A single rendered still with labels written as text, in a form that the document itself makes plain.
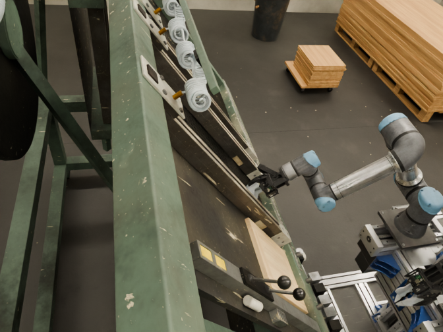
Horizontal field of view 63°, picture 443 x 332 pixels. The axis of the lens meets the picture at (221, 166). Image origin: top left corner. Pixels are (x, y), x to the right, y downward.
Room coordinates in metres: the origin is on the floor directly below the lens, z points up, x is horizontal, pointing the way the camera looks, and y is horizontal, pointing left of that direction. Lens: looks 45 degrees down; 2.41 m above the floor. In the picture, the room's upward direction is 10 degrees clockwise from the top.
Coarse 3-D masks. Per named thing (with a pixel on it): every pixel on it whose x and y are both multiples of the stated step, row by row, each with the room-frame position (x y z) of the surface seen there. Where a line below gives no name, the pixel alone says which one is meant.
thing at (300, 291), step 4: (268, 288) 0.55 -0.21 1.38; (296, 288) 0.54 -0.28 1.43; (300, 288) 0.54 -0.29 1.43; (268, 292) 0.54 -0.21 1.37; (276, 292) 0.54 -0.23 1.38; (280, 292) 0.54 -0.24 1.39; (284, 292) 0.53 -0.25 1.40; (288, 292) 0.53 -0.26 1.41; (292, 292) 0.53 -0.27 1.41; (296, 292) 0.52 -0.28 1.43; (300, 292) 0.52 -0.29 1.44; (304, 292) 0.53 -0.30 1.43; (296, 296) 0.51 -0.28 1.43; (300, 296) 0.51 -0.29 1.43; (304, 296) 0.52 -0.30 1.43; (300, 300) 0.51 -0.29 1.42
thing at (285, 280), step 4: (248, 276) 0.53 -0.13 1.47; (252, 276) 0.53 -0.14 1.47; (280, 276) 0.51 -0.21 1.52; (284, 276) 0.51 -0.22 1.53; (252, 280) 0.52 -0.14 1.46; (256, 280) 0.52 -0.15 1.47; (260, 280) 0.52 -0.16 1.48; (264, 280) 0.51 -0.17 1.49; (268, 280) 0.51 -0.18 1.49; (272, 280) 0.51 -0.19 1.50; (276, 280) 0.51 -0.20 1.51; (280, 280) 0.50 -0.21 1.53; (284, 280) 0.50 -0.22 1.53; (288, 280) 0.50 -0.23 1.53; (280, 284) 0.49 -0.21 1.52; (284, 284) 0.49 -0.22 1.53; (288, 284) 0.49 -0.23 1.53; (280, 288) 0.49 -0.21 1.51; (284, 288) 0.48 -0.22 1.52; (288, 288) 0.49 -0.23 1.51
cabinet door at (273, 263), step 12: (252, 228) 0.89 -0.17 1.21; (252, 240) 0.83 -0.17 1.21; (264, 240) 0.91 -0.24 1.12; (264, 252) 0.82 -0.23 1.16; (276, 252) 0.93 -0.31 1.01; (264, 264) 0.73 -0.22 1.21; (276, 264) 0.83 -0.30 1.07; (288, 264) 0.94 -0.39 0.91; (264, 276) 0.69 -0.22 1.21; (276, 276) 0.75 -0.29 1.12; (288, 276) 0.84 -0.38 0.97; (276, 288) 0.67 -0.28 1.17; (288, 300) 0.68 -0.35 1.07
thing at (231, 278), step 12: (192, 252) 0.46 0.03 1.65; (204, 264) 0.45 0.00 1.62; (216, 264) 0.47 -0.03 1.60; (228, 264) 0.51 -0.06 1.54; (216, 276) 0.46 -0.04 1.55; (228, 276) 0.48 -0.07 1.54; (240, 276) 0.51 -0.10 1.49; (228, 288) 0.48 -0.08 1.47; (240, 288) 0.49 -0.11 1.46; (264, 300) 0.52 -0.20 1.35; (276, 300) 0.56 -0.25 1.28; (288, 312) 0.56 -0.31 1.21; (300, 312) 0.63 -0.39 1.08; (300, 324) 0.59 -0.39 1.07; (312, 324) 0.64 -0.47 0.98
